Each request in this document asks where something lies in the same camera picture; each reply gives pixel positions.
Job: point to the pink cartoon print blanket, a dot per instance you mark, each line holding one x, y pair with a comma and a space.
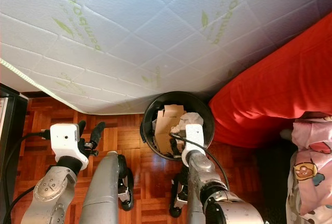
311, 172

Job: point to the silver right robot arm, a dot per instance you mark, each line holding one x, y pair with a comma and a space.
207, 182

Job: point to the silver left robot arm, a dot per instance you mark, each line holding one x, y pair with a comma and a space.
52, 193

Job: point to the brown cardboard piece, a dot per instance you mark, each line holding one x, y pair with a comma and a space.
166, 128

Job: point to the crumpled white paper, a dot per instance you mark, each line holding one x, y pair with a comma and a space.
189, 122

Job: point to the black trash bin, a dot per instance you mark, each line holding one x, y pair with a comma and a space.
148, 125

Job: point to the silver right robot leg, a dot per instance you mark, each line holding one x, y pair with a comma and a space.
180, 195

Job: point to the silver robot leg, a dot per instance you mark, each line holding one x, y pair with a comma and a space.
180, 195
104, 193

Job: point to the silver left robot leg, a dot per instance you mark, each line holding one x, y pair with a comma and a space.
104, 193

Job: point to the white cabinet door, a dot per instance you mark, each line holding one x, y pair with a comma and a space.
3, 141

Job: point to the large red cushion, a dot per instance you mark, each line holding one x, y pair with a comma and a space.
270, 89

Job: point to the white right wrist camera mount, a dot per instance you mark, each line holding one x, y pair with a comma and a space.
194, 137

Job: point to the black cabinet frame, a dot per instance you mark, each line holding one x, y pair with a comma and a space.
16, 156

